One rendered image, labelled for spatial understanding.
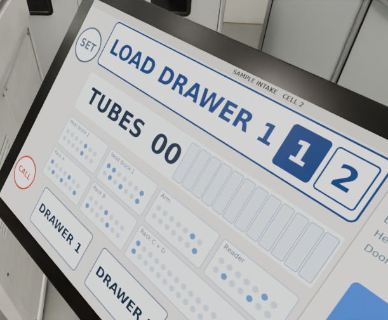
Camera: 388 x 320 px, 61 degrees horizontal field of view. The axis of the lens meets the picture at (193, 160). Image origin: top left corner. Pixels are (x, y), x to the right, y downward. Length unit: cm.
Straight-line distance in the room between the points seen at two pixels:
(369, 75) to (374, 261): 113
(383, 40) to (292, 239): 111
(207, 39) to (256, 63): 6
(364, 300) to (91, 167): 27
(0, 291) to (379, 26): 140
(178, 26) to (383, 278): 27
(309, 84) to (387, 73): 101
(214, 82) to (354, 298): 20
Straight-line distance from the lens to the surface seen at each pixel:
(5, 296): 107
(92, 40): 41
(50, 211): 41
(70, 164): 39
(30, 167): 44
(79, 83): 40
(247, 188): 27
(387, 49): 130
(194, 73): 31
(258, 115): 28
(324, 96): 27
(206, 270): 29
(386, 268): 26
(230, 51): 31
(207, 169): 29
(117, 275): 34
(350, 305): 27
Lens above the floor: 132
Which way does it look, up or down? 43 degrees down
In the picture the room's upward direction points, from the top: 6 degrees clockwise
